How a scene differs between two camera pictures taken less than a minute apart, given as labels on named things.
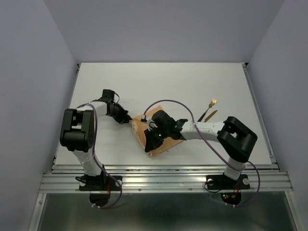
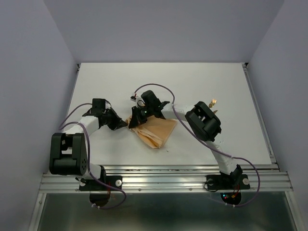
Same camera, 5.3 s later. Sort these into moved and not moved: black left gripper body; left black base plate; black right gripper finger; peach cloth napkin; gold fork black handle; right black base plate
Moved: black left gripper body; peach cloth napkin; black right gripper finger
Not moved: gold fork black handle; left black base plate; right black base plate
